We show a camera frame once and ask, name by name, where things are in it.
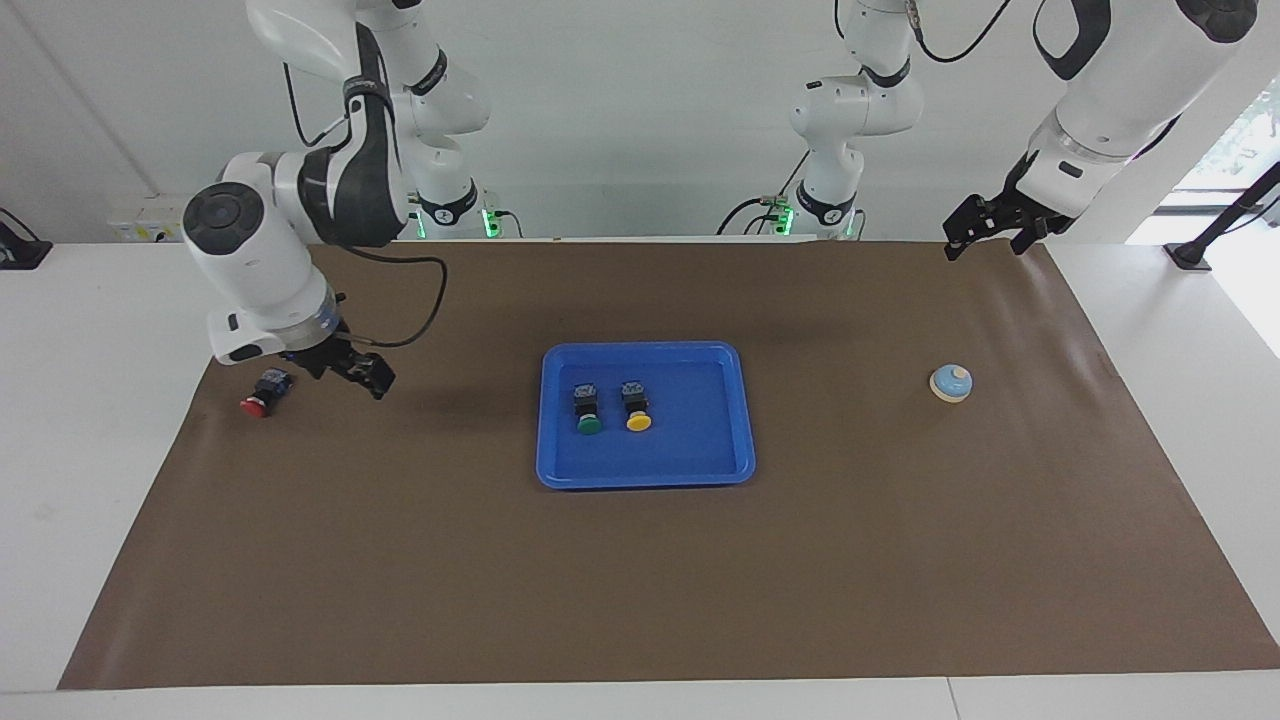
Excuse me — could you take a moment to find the black camera stand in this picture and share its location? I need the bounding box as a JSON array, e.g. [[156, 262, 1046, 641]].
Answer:
[[1163, 160, 1280, 271]]

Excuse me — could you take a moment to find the black table clamp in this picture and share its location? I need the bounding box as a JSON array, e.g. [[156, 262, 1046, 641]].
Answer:
[[0, 208, 53, 271]]

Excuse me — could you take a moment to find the brown table mat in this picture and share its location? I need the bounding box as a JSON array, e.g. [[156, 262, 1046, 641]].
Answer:
[[57, 238, 1280, 691]]

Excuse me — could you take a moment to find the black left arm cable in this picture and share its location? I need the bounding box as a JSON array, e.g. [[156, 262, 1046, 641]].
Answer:
[[905, 0, 1011, 64]]

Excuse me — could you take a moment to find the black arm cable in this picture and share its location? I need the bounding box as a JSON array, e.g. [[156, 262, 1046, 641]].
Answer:
[[905, 0, 1011, 64], [285, 60, 448, 349]]

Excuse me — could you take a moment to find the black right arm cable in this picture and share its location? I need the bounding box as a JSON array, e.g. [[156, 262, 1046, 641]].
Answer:
[[285, 60, 448, 349]]

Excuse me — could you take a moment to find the red push button switch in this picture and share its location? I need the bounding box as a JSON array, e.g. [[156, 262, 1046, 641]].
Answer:
[[240, 368, 296, 419]]

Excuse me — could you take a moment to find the blue plastic tray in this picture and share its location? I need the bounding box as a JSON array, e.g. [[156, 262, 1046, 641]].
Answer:
[[536, 341, 757, 491]]

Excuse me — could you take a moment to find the white wall socket box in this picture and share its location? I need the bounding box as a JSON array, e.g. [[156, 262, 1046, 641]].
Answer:
[[108, 195, 206, 244]]

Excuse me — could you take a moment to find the bright window opening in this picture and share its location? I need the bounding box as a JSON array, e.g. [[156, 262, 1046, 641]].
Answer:
[[1165, 80, 1280, 216]]

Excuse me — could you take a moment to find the light blue desk bell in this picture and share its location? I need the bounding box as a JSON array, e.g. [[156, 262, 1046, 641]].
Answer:
[[929, 362, 974, 404]]

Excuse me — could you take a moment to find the black left base cable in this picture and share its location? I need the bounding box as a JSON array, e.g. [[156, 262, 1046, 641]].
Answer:
[[715, 150, 806, 239]]

